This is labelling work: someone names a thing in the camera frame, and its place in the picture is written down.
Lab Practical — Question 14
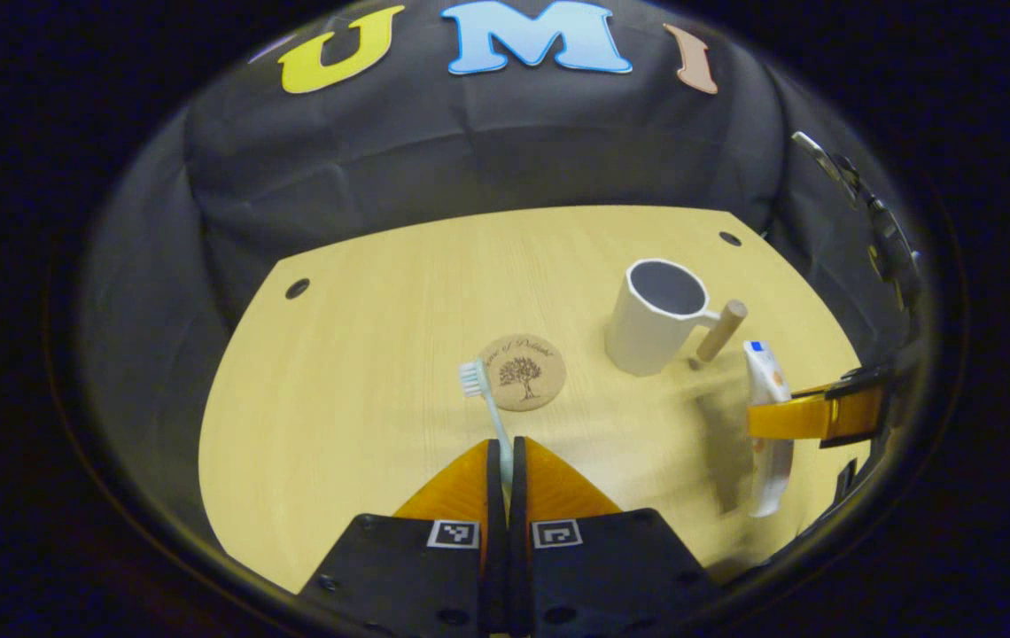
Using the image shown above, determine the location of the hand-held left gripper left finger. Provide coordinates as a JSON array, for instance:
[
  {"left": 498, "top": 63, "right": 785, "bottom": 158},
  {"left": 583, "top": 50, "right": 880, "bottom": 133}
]
[{"left": 297, "top": 439, "right": 507, "bottom": 635}]

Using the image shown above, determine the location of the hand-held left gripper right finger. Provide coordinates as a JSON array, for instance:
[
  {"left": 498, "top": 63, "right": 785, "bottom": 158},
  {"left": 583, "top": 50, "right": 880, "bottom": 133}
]
[{"left": 509, "top": 436, "right": 723, "bottom": 637}]

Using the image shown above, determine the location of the white toothpaste tube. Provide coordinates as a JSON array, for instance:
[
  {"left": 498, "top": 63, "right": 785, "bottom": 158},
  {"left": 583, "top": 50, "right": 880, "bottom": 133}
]
[{"left": 742, "top": 340, "right": 796, "bottom": 518}]

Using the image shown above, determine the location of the white toothbrush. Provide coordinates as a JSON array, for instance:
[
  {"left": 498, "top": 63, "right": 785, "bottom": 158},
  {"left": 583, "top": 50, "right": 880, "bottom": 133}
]
[{"left": 458, "top": 359, "right": 515, "bottom": 497}]

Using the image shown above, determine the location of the white cup with wooden handle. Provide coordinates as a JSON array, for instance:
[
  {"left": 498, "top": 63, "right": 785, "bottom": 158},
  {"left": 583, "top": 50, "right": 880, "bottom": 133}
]
[{"left": 604, "top": 258, "right": 749, "bottom": 377}]

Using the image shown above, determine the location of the round cork coaster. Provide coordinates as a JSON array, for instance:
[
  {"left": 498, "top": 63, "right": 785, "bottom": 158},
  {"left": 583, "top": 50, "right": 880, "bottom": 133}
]
[{"left": 478, "top": 334, "right": 568, "bottom": 412}]

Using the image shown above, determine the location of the black backdrop cloth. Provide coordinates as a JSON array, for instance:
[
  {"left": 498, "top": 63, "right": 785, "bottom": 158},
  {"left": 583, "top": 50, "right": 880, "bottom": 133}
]
[{"left": 80, "top": 0, "right": 922, "bottom": 533}]

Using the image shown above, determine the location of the black cable with silver plug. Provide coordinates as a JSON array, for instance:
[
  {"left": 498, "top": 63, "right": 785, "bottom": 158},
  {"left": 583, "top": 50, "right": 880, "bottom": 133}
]
[{"left": 791, "top": 130, "right": 860, "bottom": 191}]

